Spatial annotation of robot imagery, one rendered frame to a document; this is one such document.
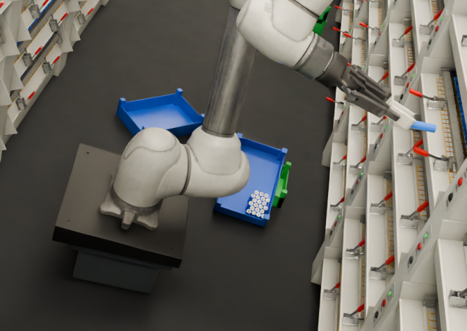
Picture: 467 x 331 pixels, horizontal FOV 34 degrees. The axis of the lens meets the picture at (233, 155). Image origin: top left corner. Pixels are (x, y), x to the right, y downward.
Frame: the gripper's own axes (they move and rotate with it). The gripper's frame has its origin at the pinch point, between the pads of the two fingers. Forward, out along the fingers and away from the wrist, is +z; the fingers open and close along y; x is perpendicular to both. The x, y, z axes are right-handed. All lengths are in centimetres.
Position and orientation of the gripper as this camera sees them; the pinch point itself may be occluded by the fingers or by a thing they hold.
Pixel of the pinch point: (398, 113)
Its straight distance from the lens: 172.2
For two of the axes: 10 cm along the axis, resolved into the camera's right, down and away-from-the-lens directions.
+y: 1.6, -5.8, 8.0
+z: 8.3, 5.1, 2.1
